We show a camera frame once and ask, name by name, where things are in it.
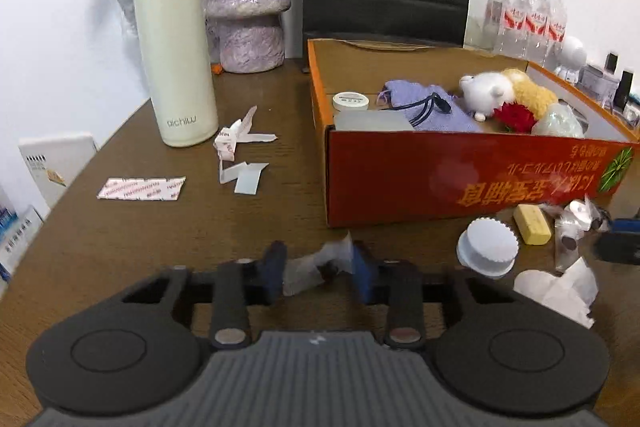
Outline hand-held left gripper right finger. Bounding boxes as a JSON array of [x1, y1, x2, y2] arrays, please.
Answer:
[[351, 243, 521, 350]]

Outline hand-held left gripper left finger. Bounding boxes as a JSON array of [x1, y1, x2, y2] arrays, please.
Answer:
[[117, 241, 288, 350]]

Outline clear plastic wrapper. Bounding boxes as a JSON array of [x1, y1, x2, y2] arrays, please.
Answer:
[[282, 231, 353, 298]]

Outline clear plastic wrappers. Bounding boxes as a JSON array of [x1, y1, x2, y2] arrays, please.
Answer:
[[542, 199, 612, 270]]

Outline white tissue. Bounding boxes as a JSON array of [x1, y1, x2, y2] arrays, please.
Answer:
[[514, 257, 598, 329]]

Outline yellow eraser block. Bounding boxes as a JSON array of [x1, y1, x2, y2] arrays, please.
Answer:
[[514, 204, 552, 247]]

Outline red cardboard box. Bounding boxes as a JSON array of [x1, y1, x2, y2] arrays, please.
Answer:
[[306, 38, 640, 229]]

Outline translucent white plastic box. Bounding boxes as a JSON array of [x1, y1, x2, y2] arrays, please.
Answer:
[[334, 111, 415, 132]]

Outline red artificial flower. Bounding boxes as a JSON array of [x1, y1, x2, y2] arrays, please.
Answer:
[[494, 103, 537, 134]]

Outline white round container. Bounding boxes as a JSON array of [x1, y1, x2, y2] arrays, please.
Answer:
[[332, 92, 371, 112]]

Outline purple knitted pouch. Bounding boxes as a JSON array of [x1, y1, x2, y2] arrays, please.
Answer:
[[377, 79, 483, 132]]

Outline white and yellow plush toy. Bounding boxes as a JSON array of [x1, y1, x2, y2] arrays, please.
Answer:
[[459, 68, 559, 122]]

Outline wooden desktop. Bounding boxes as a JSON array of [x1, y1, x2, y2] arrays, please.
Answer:
[[0, 57, 640, 427]]

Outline grey white paper piece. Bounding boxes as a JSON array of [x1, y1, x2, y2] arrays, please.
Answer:
[[235, 167, 264, 195]]

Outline white paper strip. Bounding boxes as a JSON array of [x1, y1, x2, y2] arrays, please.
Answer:
[[219, 159, 270, 186]]

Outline white ribbed cap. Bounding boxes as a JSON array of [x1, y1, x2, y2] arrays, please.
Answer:
[[456, 217, 520, 279]]

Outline torn red and white paper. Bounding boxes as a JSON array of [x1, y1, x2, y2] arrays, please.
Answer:
[[214, 106, 278, 162]]

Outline small printed tin box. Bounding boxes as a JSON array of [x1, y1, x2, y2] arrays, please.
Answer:
[[580, 63, 621, 100]]

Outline red and white flat packet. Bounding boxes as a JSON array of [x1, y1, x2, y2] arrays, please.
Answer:
[[97, 177, 187, 202]]

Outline white astronaut figurine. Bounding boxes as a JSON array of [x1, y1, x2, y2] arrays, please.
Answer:
[[557, 36, 589, 82]]

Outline clear water bottle red label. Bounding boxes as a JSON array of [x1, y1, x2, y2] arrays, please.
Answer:
[[522, 0, 548, 62], [482, 0, 506, 52], [544, 0, 569, 68], [501, 0, 527, 58]]

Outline blue and white boxes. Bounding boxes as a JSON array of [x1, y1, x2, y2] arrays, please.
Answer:
[[0, 184, 45, 283]]

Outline cream thermos bottle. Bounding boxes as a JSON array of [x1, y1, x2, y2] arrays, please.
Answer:
[[130, 0, 219, 148]]

